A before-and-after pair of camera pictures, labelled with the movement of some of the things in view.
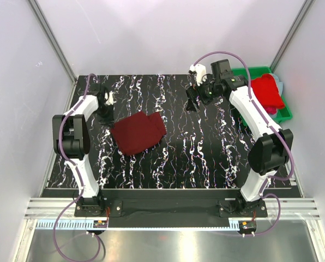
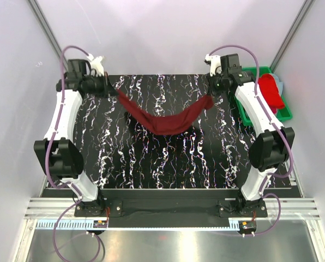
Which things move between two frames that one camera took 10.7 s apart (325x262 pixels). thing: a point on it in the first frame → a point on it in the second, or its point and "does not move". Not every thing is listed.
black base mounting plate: (170, 208) does not move
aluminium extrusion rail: (277, 208) does not move
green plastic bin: (282, 115) does not move
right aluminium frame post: (304, 10) does not move
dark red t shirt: (138, 132) → (168, 124)
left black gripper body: (106, 114) → (96, 85)
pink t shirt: (270, 110) does not move
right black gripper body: (206, 91) → (216, 83)
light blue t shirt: (279, 84) does not move
